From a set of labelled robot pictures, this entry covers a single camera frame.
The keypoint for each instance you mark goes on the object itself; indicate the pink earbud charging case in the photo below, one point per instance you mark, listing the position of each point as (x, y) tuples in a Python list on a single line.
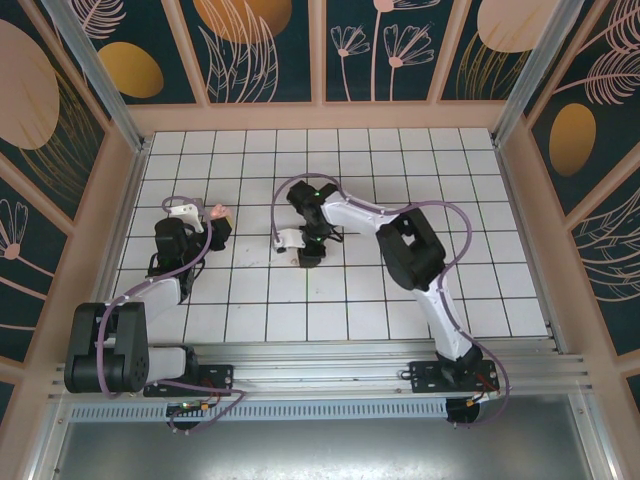
[(219, 212)]

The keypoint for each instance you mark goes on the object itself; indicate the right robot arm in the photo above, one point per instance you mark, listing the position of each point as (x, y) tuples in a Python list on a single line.
[(410, 250)]

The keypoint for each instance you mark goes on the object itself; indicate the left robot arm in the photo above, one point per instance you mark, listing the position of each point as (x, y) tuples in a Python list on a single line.
[(107, 350)]

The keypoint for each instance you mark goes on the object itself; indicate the small circuit board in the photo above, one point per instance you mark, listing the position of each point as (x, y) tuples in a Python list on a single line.
[(190, 407)]

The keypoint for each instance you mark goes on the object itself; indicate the grey metal sheet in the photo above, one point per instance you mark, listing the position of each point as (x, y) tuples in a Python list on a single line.
[(320, 450)]

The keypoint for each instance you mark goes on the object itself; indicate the yellow connector plug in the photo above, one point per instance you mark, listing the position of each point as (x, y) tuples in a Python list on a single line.
[(482, 398)]

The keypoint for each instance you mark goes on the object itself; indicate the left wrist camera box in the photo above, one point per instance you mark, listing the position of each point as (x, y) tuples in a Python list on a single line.
[(187, 212)]

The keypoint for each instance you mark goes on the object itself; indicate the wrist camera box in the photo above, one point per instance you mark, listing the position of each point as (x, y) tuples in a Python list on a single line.
[(187, 212), (287, 239)]

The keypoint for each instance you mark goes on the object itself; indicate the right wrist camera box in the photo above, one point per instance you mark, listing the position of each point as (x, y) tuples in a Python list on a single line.
[(287, 239)]

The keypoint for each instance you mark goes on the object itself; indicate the aluminium side rail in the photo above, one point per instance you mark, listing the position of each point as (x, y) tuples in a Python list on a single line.
[(513, 200), (119, 250)]

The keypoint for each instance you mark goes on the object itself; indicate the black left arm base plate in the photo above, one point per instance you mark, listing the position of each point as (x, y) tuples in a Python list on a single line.
[(220, 377)]

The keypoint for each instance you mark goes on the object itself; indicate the aluminium mounting rail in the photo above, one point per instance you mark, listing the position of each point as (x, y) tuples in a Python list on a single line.
[(320, 360)]

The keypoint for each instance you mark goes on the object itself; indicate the aluminium corner post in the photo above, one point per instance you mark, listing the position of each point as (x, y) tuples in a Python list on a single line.
[(537, 75), (101, 80)]

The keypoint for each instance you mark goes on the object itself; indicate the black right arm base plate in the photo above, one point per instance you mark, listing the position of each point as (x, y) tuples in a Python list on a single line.
[(425, 375)]

